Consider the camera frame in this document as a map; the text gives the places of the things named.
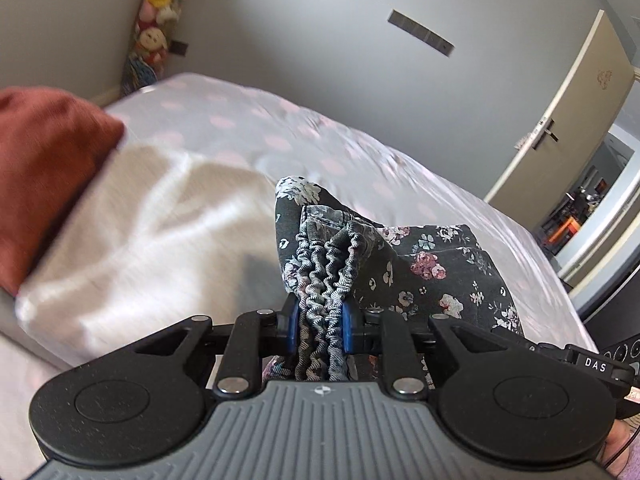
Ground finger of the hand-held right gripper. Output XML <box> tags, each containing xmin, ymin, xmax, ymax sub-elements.
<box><xmin>490</xmin><ymin>327</ymin><xmax>542</xmax><ymax>357</ymax></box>

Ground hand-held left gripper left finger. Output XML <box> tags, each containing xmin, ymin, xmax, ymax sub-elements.
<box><xmin>130</xmin><ymin>293</ymin><xmax>301</xmax><ymax>397</ymax></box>

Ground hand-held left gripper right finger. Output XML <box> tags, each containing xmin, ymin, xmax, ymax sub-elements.
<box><xmin>341</xmin><ymin>299</ymin><xmax>509</xmax><ymax>397</ymax></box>

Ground dark floral pants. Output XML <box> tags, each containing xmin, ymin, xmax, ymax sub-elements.
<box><xmin>274</xmin><ymin>176</ymin><xmax>527</xmax><ymax>384</ymax></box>

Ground person's right forearm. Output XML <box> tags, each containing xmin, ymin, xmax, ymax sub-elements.
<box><xmin>605</xmin><ymin>420</ymin><xmax>640</xmax><ymax>480</ymax></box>

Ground black sliding wardrobe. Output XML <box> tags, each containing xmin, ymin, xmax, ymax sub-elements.
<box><xmin>580</xmin><ymin>255</ymin><xmax>640</xmax><ymax>346</ymax></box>

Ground orange framed furniture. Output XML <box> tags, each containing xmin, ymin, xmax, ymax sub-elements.
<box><xmin>542</xmin><ymin>217</ymin><xmax>579</xmax><ymax>246</ymax></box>

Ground white pillow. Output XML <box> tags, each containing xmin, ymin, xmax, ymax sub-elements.
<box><xmin>15</xmin><ymin>144</ymin><xmax>281</xmax><ymax>369</ymax></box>

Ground bed with pink dotted sheet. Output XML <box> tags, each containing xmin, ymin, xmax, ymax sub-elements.
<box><xmin>0</xmin><ymin>72</ymin><xmax>601</xmax><ymax>461</ymax></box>

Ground cream door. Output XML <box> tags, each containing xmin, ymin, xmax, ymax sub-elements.
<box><xmin>484</xmin><ymin>8</ymin><xmax>637</xmax><ymax>219</ymax></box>

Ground rust red pillow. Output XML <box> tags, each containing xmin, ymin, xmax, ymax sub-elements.
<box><xmin>0</xmin><ymin>86</ymin><xmax>126</xmax><ymax>297</ymax></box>

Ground column of plush toys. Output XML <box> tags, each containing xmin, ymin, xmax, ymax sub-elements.
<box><xmin>120</xmin><ymin>0</ymin><xmax>201</xmax><ymax>96</ymax></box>

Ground white door frame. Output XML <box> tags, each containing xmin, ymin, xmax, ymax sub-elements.
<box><xmin>554</xmin><ymin>67</ymin><xmax>640</xmax><ymax>306</ymax></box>

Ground dark door handle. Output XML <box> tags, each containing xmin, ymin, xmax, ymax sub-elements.
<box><xmin>515</xmin><ymin>118</ymin><xmax>560</xmax><ymax>150</ymax></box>

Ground grey wall switch panel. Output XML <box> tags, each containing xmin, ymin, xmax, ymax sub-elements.
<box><xmin>387</xmin><ymin>8</ymin><xmax>456</xmax><ymax>57</ymax></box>

